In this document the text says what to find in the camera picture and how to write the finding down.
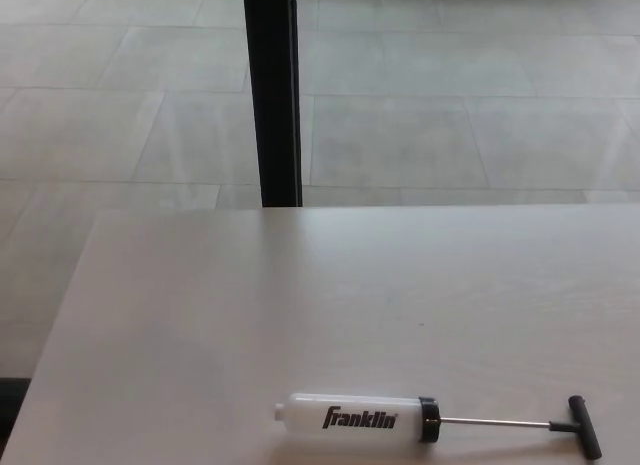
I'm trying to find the white Franklin hand air pump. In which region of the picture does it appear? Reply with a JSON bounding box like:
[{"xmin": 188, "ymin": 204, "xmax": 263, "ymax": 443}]
[{"xmin": 273, "ymin": 392, "xmax": 603, "ymax": 459}]

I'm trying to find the black vertical frame post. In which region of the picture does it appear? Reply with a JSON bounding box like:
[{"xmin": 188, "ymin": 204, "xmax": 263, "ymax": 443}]
[{"xmin": 241, "ymin": 0, "xmax": 305, "ymax": 208}]

